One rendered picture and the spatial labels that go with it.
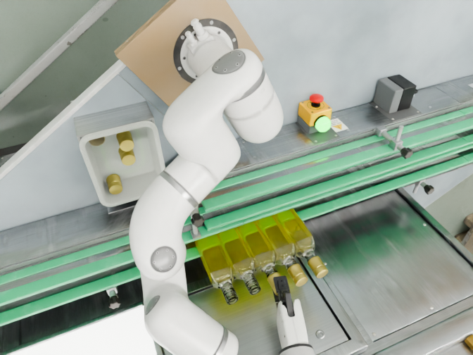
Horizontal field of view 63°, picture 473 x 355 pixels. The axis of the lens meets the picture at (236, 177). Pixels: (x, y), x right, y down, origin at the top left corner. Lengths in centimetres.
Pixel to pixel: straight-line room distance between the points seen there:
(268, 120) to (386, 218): 80
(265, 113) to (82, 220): 63
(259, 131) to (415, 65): 80
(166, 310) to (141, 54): 53
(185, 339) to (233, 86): 41
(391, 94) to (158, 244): 87
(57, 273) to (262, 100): 66
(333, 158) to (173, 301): 62
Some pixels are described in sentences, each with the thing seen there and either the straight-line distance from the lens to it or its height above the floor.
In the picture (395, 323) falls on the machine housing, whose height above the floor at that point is 129.
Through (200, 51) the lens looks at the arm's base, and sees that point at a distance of 85.
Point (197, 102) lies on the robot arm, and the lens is 60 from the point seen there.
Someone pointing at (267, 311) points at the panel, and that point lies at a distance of 108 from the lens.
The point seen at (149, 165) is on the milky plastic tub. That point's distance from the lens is 106.
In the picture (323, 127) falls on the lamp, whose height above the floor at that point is 85.
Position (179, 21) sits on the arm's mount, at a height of 77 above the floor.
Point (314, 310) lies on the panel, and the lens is 109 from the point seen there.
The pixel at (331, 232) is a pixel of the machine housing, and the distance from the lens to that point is 130.
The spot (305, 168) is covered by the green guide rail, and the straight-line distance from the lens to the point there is 105.
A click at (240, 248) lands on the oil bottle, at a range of 99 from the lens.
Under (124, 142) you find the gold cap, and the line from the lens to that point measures 94.
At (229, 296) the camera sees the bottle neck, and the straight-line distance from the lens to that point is 94.
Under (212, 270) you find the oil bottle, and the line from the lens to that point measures 96.
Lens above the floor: 158
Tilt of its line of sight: 43 degrees down
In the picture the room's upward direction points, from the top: 149 degrees clockwise
